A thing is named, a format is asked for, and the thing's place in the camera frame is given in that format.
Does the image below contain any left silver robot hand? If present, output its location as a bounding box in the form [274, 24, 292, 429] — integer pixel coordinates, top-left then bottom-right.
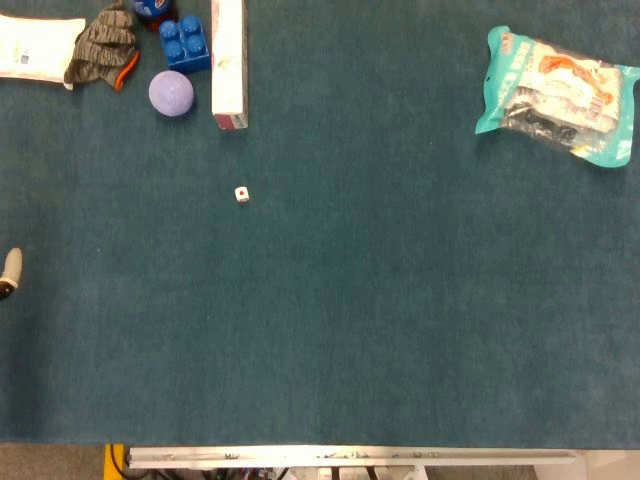
[0, 247, 24, 301]

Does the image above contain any white plastic pouch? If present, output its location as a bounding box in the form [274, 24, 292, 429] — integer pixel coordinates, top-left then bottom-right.
[0, 13, 88, 91]

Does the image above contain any grey knitted work glove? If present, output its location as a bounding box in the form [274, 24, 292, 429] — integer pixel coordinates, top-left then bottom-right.
[63, 1, 141, 92]

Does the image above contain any purple ball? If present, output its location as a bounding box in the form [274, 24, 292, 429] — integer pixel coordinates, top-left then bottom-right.
[148, 70, 195, 119]

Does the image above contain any blue toy building block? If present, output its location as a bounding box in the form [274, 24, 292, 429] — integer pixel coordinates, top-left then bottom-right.
[158, 14, 212, 75]

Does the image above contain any blue red round object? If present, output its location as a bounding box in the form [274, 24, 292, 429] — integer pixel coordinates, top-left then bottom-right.
[130, 0, 179, 34]

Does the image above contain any long white pink box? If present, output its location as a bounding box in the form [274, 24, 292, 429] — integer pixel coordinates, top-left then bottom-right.
[210, 0, 249, 132]

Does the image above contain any teal snack bag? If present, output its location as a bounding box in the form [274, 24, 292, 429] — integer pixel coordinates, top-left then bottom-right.
[474, 25, 640, 169]

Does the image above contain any yellow frame post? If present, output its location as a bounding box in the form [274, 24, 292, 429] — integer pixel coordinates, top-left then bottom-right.
[103, 443, 126, 480]

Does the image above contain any aluminium frame rail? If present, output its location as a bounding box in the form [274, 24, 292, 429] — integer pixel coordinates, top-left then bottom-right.
[124, 446, 589, 471]

